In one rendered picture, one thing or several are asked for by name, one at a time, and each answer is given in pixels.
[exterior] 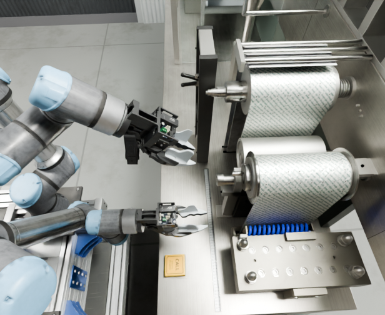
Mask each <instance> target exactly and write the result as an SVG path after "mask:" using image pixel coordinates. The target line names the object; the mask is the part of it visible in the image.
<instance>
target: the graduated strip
mask: <svg viewBox="0 0 385 315"><path fill-rule="evenodd" d="M204 180H205V189H206V205H207V220H208V229H209V244H210V253H211V269H212V284H213V293H214V308H215V312H222V311H221V297H220V290H219V276H218V263H217V255H216V242H215V234H214V221H213V207H212V200H211V187H210V179H209V169H204Z"/></svg>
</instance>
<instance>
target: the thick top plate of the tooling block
mask: <svg viewBox="0 0 385 315"><path fill-rule="evenodd" d="M342 234H350V235H351V236H352V241H351V243H350V244H349V245H348V246H346V247H344V246H341V245H340V244H339V243H338V236H340V235H342ZM315 235H316V239H315V240H312V241H286V240H285V237H284V234H275V235H261V236H247V241H248V243H249V245H248V249H247V250H246V251H240V250H239V249H238V247H237V243H238V241H239V240H240V239H239V236H233V237H232V238H231V240H230V245H231V255H232V265H233V270H234V280H235V286H236V293H250V292H263V291H288V290H290V289H297V288H321V287H326V288H351V287H361V286H367V285H370V284H371V281H370V278H369V276H368V273H367V271H366V268H365V265H364V263H363V260H362V257H361V255H360V252H359V249H358V247H357V244H356V242H355V239H354V236H353V234H352V231H346V232H318V233H315ZM350 266H361V267H363V268H364V270H365V273H364V275H362V277H360V278H359V279H354V278H352V277H351V276H350V275H349V273H348V268H349V267H350ZM247 271H254V272H255V273H256V274H257V279H256V282H255V283H254V284H249V283H247V282H246V280H245V278H244V275H245V273H246V272H247Z"/></svg>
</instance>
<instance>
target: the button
mask: <svg viewBox="0 0 385 315"><path fill-rule="evenodd" d="M178 276H185V255H184V254H173V255H165V277H178Z"/></svg>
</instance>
